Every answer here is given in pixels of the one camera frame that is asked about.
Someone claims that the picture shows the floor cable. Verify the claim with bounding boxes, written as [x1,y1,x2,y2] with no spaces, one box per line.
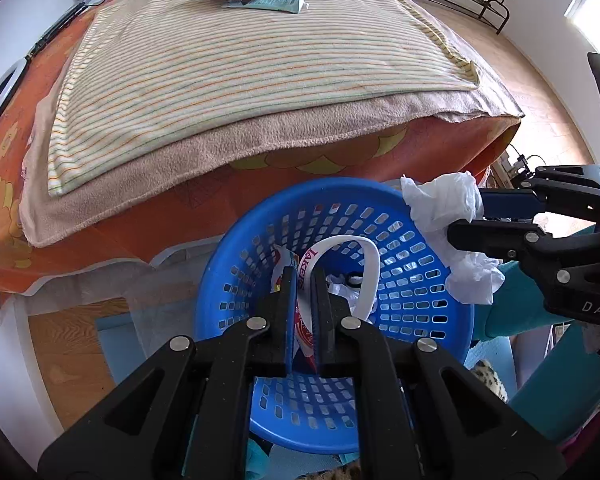
[500,142,537,183]

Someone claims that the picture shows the blue plastic basket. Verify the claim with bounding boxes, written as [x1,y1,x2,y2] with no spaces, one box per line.
[195,176,476,456]

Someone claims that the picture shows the white printed bag with strap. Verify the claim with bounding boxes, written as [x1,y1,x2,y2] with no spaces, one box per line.
[272,234,381,376]

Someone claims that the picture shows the black tripod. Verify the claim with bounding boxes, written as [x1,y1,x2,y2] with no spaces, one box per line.
[27,2,86,58]

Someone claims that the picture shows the leopard print cloth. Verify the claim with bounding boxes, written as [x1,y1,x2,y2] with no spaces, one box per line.
[467,359,508,403]

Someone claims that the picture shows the teal squeeze tube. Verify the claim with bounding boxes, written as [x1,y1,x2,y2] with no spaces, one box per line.
[222,0,308,13]

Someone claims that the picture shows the light blue floor mat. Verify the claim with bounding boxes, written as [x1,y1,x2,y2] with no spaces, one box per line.
[97,310,206,411]

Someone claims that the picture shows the person's teal trousers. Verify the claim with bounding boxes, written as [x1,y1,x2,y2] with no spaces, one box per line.
[472,225,600,443]

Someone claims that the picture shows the pink clothing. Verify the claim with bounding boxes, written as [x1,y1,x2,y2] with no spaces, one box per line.
[560,405,600,468]

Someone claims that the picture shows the small white tissue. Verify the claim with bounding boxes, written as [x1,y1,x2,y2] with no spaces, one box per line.
[400,171,506,306]

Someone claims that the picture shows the beige fleece blanket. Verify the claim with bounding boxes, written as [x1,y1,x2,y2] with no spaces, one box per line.
[19,0,525,248]

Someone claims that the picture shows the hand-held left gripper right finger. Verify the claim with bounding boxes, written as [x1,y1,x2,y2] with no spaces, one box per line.
[310,266,566,480]

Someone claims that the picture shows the orange patterned bedsheet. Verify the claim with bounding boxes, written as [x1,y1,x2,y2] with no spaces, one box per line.
[0,5,523,318]

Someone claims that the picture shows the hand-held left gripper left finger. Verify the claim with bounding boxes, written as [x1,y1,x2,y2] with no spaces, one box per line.
[37,266,299,480]

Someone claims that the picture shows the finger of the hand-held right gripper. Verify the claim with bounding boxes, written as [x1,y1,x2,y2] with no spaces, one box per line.
[446,217,600,287]
[477,164,600,223]

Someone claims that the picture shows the striped yellow blanket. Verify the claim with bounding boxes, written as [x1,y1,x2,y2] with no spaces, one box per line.
[47,0,481,198]

